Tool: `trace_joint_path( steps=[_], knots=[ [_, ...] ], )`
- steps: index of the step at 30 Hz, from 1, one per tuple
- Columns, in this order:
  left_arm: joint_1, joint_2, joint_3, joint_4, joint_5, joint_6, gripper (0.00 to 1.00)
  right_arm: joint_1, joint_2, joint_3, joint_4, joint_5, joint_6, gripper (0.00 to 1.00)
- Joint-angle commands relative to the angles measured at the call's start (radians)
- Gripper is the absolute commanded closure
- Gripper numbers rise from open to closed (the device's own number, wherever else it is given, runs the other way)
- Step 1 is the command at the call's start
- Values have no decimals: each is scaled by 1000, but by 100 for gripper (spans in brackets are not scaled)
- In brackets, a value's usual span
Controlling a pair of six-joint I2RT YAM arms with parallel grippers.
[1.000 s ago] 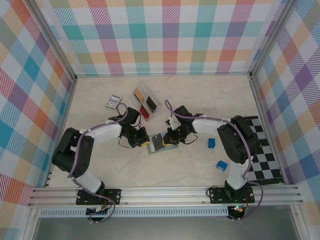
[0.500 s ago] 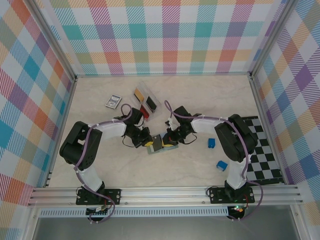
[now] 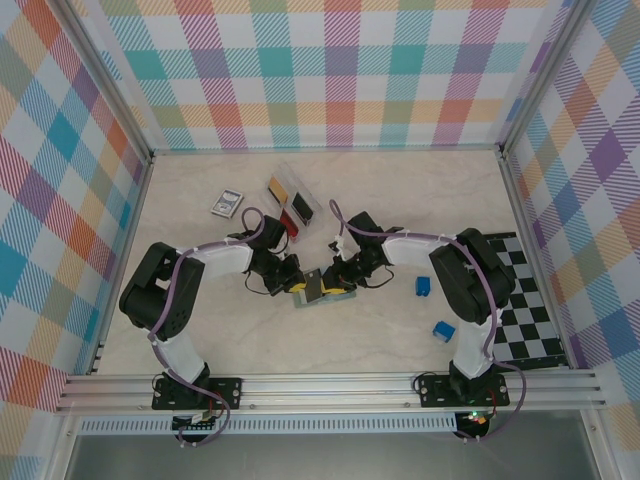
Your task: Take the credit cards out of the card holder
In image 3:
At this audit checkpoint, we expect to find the pale green card holder wallet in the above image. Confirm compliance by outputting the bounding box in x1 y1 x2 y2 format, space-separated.
292 288 357 310

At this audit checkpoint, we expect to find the silver grey VIP card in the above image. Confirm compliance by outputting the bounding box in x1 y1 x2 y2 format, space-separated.
301 268 324 304

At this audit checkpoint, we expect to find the red card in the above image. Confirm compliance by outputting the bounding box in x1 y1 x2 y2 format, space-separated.
279 209 302 237

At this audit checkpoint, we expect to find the black card white print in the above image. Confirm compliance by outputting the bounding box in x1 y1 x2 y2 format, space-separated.
291 192 315 224

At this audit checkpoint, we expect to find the orange gold striped card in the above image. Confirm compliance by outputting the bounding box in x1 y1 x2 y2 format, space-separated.
267 174 290 206

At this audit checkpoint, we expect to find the clear acrylic card stand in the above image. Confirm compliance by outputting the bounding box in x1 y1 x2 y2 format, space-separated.
262 162 321 245

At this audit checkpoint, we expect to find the blue white playing card box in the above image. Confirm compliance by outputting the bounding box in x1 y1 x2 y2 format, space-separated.
209 188 247 219

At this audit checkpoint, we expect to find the grey metal panel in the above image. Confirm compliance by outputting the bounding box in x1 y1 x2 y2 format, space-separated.
64 433 601 480

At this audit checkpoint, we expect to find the small black circuit board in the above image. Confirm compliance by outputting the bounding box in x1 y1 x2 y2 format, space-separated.
172 412 220 434

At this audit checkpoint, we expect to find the black grey checkerboard mat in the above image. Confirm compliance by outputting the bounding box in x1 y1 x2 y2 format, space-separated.
487 232 569 369

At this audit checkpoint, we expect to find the circuit board with lights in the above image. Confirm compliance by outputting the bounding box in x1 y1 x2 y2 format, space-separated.
459 409 490 429

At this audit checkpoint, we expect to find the thin black cable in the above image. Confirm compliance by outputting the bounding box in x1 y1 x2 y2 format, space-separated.
243 272 274 296
367 264 394 290

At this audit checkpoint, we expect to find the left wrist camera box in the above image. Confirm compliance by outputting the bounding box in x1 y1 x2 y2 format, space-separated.
259 215 287 250

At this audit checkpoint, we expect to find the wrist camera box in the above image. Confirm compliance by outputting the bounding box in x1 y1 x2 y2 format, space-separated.
347 212 386 239
259 215 287 250

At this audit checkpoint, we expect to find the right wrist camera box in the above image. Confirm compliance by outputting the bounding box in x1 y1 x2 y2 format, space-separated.
347 212 386 239

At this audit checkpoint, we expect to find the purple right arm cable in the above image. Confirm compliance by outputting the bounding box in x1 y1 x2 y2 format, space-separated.
327 198 526 444

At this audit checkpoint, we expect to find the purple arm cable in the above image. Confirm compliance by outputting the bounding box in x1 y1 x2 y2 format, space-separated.
327 198 526 444
147 207 267 449

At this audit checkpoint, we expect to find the aluminium mounting rail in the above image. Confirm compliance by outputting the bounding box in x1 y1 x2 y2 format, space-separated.
54 370 609 415

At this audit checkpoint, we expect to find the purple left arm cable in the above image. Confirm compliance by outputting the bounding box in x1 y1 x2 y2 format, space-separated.
147 207 267 449

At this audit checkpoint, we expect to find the aluminium frame bar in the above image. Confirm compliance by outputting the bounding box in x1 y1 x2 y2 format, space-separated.
87 154 156 376
497 149 576 371
149 146 504 157

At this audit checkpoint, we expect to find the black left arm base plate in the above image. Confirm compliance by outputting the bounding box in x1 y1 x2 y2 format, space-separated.
152 377 244 411

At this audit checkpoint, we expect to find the slotted white cable duct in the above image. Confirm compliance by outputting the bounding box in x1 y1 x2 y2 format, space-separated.
79 413 459 435

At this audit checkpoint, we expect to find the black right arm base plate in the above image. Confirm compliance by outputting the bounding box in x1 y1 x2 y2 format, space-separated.
414 373 510 407

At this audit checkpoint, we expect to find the aluminium frame post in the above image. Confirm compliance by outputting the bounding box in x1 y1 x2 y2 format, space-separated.
497 0 591 161
52 0 155 166

